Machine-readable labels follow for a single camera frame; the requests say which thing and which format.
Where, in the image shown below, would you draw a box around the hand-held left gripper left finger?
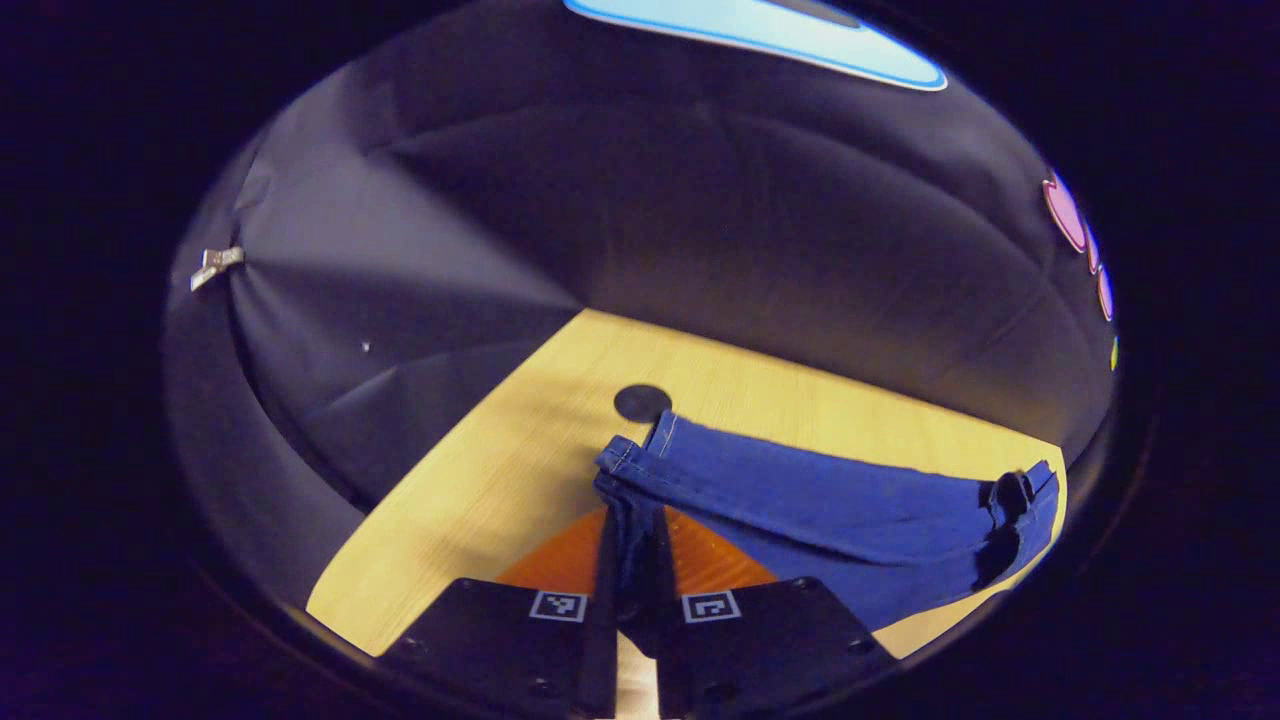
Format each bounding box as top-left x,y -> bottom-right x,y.
380,505 -> 621,720

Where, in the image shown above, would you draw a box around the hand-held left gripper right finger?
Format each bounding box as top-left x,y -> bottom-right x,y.
650,505 -> 898,720

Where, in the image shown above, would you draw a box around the blue jeans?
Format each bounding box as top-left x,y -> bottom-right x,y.
594,410 -> 1061,661

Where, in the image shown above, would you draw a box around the black round table hole cover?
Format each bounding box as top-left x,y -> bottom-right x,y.
613,384 -> 673,423

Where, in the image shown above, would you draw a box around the black backdrop cloth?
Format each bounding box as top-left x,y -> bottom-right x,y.
165,0 -> 1119,611

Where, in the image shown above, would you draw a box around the silver metal clip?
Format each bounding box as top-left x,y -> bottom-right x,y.
190,246 -> 246,293

